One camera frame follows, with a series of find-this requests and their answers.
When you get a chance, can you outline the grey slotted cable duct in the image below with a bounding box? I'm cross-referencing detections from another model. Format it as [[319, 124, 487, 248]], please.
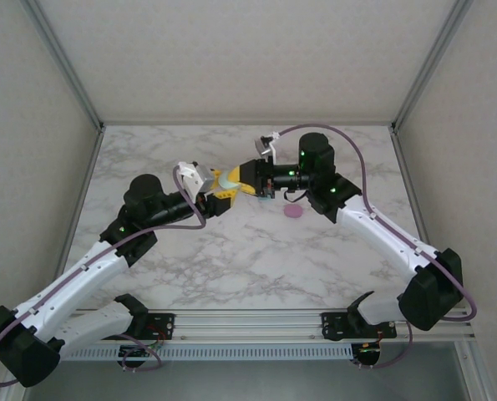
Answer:
[[59, 343, 356, 361]]

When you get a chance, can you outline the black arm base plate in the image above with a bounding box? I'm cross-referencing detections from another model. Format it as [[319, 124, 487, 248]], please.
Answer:
[[118, 312, 176, 341], [321, 311, 398, 341]]

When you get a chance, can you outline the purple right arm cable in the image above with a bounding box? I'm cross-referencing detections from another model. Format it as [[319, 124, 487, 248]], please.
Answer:
[[277, 123, 479, 371]]

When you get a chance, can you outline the aluminium side frame rail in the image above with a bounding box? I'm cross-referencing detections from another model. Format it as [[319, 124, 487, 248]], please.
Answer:
[[391, 124, 497, 401], [0, 124, 107, 401]]

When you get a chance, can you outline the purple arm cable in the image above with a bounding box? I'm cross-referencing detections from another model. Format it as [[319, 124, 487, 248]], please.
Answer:
[[277, 123, 479, 371], [0, 165, 207, 388]]

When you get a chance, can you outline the small circuit board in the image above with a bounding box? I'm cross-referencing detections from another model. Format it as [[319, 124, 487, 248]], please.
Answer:
[[351, 341, 383, 365], [117, 344, 160, 361]]

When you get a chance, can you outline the aluminium back frame rail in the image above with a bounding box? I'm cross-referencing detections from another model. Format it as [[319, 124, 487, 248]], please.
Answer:
[[101, 119, 395, 127]]

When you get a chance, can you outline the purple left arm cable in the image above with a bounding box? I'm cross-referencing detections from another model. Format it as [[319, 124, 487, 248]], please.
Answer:
[[0, 165, 207, 388]]

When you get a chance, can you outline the green earbud charging case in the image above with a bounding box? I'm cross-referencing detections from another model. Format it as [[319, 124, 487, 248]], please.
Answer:
[[217, 166, 244, 192]]

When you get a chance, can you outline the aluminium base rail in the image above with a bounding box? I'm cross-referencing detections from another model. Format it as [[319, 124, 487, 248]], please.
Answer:
[[26, 307, 477, 344]]

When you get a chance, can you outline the aluminium frame post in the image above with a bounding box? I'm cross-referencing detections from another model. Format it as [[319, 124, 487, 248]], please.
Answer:
[[391, 0, 478, 131], [19, 0, 106, 131]]

